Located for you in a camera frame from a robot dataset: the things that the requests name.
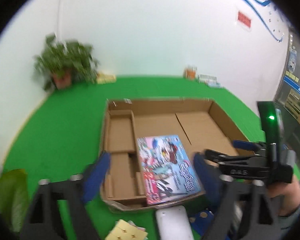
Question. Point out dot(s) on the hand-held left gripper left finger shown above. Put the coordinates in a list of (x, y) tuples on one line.
[(97, 177)]

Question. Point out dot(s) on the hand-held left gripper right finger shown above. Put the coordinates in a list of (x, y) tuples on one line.
[(204, 177)]

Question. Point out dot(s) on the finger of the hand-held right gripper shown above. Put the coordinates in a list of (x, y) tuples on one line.
[(241, 144), (222, 156)]

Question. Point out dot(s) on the blue round tin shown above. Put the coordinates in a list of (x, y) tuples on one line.
[(202, 216)]

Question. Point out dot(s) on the colourful printed toy box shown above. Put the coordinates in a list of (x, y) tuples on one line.
[(165, 170)]

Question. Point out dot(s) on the white hair dryer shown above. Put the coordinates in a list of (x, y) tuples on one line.
[(172, 225)]

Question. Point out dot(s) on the cardboard box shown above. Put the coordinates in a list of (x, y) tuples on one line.
[(160, 122)]

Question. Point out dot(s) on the person's right forearm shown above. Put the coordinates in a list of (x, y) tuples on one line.
[(298, 212)]

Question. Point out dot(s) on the person's right hand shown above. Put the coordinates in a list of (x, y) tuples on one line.
[(280, 192)]

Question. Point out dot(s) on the glass door with notices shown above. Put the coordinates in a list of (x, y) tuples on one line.
[(295, 100)]

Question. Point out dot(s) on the yellow puzzle cube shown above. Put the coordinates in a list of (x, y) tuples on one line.
[(125, 232)]

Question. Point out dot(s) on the clear plastic box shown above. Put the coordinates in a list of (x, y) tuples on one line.
[(210, 81)]

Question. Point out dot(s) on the yellow-green leafy plant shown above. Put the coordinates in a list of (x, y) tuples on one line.
[(12, 192)]

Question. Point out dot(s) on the small orange box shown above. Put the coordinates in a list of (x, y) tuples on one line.
[(190, 72)]

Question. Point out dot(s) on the small yellow box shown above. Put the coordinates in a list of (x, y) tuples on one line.
[(106, 78)]

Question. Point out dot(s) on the potted green plant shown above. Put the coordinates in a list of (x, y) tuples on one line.
[(65, 60)]

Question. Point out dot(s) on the red wall sign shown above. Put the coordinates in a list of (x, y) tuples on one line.
[(244, 20)]

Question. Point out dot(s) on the blue wall decal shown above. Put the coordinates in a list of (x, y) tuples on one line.
[(252, 1)]

